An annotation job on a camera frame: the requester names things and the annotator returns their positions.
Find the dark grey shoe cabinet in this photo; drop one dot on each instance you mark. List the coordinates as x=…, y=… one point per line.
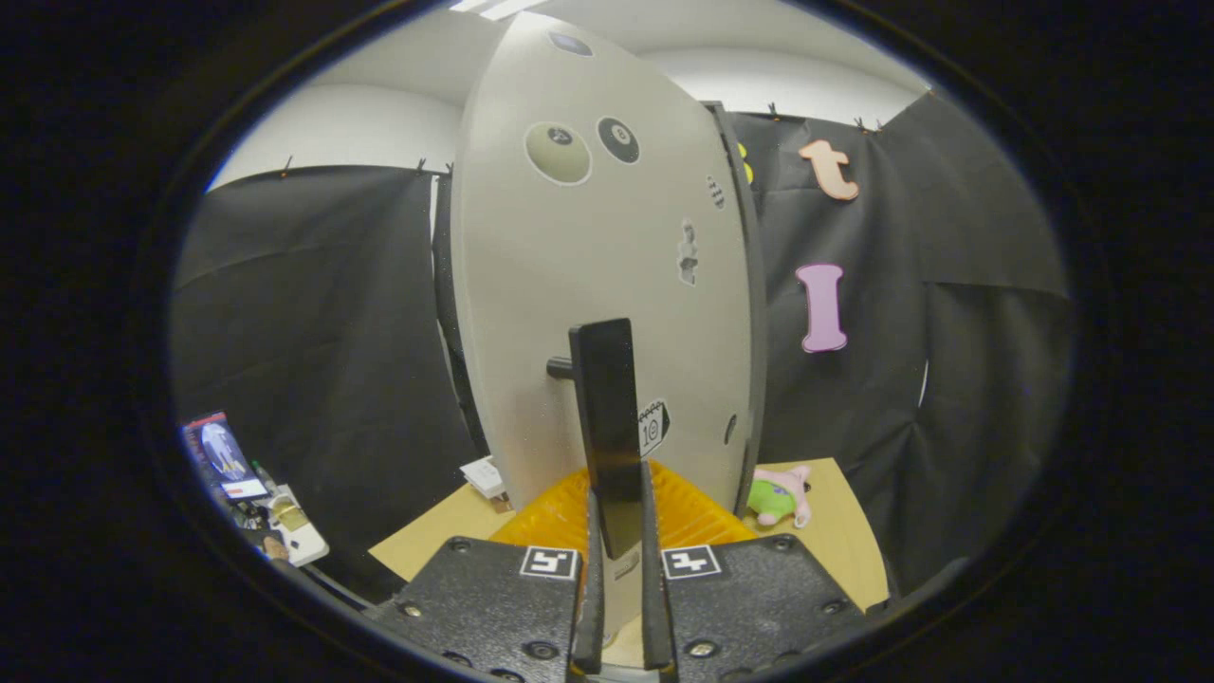
x=751, y=285

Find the long ceiling light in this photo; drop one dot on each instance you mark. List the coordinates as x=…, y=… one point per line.
x=493, y=6

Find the light grey shoe cabinet door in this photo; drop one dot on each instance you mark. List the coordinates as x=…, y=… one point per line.
x=531, y=285

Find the screen with blue picture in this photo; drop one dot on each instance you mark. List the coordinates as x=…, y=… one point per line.
x=224, y=455

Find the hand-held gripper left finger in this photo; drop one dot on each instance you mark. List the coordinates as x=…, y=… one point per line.
x=596, y=617

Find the black backdrop cloth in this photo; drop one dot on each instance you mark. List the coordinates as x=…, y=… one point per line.
x=313, y=313

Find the white device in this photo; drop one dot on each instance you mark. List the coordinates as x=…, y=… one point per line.
x=302, y=536

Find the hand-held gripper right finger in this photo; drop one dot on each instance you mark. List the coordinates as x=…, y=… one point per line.
x=652, y=607

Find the brown book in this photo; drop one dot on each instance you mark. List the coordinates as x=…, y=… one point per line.
x=503, y=504

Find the pink and green plush toy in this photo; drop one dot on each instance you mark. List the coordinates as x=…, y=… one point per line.
x=776, y=498

